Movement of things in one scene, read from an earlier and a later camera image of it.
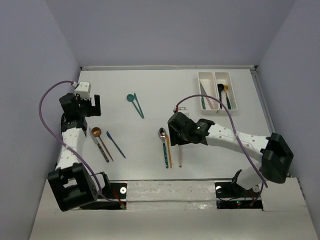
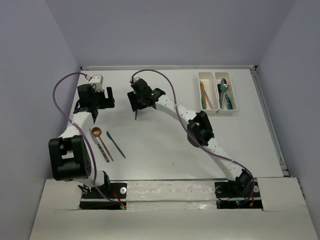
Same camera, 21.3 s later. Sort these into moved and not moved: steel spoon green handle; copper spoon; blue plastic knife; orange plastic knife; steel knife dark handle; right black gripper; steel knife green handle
Moved: steel spoon green handle; right black gripper; orange plastic knife
Not moved: steel knife dark handle; blue plastic knife; steel knife green handle; copper spoon
